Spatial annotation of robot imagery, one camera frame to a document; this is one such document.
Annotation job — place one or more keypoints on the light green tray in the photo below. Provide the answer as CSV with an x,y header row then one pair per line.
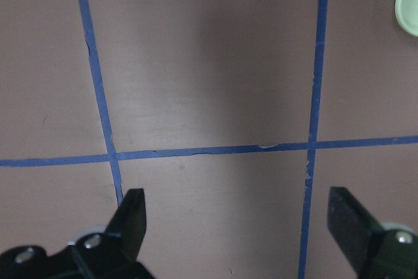
x,y
406,15

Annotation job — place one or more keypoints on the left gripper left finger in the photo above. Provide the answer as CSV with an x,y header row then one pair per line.
x,y
111,253

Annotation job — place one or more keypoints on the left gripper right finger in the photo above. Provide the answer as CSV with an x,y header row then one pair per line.
x,y
373,249

